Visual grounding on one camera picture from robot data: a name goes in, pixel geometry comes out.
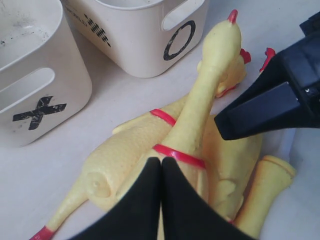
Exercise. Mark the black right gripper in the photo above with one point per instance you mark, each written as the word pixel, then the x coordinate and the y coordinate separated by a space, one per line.
pixel 270 103

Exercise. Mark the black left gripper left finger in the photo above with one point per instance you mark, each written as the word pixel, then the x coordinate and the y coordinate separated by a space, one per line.
pixel 136 215

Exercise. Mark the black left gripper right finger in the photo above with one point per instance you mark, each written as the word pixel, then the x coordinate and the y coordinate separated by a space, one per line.
pixel 185 215

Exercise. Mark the whole yellow rubber chicken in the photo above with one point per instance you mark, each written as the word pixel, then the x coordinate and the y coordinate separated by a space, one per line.
pixel 218 170

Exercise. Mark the detached rubber chicken head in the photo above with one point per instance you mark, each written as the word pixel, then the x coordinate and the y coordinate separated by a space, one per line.
pixel 272 176

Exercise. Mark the headless rubber chicken body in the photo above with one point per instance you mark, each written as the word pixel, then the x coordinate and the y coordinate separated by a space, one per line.
pixel 269 53

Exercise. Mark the cream bin marked O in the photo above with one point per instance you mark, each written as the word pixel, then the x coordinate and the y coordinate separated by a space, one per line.
pixel 143 37

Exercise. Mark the cream bin marked X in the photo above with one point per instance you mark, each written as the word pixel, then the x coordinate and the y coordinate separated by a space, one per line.
pixel 43 78

